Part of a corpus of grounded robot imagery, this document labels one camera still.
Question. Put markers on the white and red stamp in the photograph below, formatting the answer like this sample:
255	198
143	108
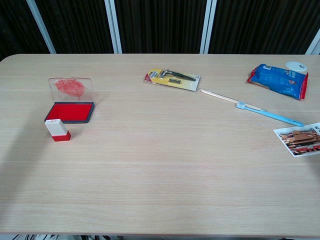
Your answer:
57	128

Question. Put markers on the razor in yellow blister pack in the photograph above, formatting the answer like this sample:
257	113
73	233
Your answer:
172	79

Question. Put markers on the red ink pad clear lid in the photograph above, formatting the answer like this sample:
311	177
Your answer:
70	112

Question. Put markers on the blue snack bag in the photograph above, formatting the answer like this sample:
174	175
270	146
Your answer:
277	80

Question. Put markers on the palace photo postcard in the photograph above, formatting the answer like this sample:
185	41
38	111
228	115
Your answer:
300	140

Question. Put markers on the white partition frame post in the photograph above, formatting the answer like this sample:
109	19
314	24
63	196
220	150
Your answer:
208	27
41	27
113	27
314	45

